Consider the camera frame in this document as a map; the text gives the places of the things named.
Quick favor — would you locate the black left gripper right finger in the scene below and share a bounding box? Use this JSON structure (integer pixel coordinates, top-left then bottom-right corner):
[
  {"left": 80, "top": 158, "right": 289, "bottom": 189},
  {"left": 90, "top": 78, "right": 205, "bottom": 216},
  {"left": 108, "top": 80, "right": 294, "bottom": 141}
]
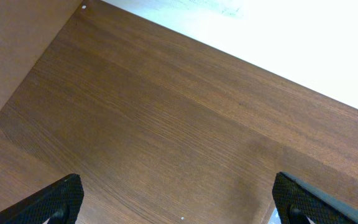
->
[{"left": 272, "top": 172, "right": 358, "bottom": 224}]

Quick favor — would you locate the brown side panel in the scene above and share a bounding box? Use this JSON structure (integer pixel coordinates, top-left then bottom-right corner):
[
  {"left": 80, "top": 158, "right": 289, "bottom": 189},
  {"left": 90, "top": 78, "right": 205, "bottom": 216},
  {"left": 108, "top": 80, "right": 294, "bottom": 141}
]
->
[{"left": 0, "top": 0, "right": 80, "bottom": 110}]

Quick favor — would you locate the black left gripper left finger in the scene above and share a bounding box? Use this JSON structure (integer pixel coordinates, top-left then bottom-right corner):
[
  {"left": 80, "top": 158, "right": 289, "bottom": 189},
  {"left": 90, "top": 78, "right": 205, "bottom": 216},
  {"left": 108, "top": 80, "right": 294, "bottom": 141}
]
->
[{"left": 0, "top": 174, "right": 84, "bottom": 224}]

